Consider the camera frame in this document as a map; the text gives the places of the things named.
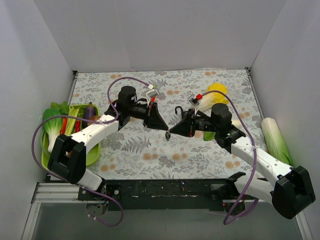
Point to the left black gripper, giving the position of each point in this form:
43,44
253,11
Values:
149,116

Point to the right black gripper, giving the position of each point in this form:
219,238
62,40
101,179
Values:
189,123

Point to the black padlock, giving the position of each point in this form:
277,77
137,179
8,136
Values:
179,111

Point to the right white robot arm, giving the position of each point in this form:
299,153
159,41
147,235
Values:
289,189

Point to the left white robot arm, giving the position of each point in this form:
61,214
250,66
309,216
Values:
69,155

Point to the white radish toy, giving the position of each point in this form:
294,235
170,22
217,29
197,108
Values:
209,136

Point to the yellow napa cabbage toy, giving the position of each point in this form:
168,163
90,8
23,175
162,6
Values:
213,98

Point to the floral tablecloth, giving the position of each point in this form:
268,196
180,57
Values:
136,152

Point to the purple eggplant toy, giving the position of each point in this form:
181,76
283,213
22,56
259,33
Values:
89,111

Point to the green plastic tray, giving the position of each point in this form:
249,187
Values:
91,157

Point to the red chili pepper toy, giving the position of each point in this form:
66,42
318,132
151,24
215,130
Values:
78,124

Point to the large green napa cabbage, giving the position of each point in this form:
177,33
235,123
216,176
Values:
275,142

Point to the green leafy lettuce toy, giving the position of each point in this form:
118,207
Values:
63,108

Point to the bok choy toy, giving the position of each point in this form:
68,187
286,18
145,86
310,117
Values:
52,127

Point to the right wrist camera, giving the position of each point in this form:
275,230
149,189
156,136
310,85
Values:
195,101

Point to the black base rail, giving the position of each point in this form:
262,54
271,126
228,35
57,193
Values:
170,194

